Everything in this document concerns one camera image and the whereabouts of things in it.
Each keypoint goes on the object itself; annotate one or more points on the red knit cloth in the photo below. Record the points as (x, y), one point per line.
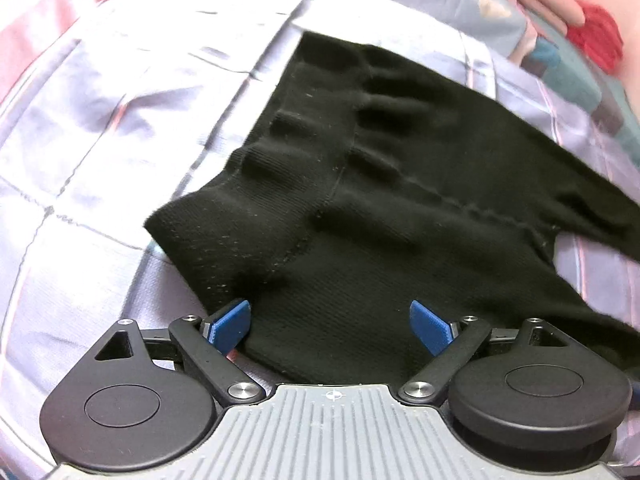
(598, 38)

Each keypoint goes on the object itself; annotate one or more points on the black knit pants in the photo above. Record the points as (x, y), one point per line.
(369, 182)

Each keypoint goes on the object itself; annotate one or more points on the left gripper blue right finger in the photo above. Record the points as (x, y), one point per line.
(451, 345)

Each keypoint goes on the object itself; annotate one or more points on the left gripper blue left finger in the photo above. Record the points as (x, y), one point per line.
(203, 345)

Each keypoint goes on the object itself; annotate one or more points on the teal patchwork pillow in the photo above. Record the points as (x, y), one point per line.
(527, 40)

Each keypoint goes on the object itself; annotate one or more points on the lavender plaid bed sheet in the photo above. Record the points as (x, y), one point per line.
(110, 108)

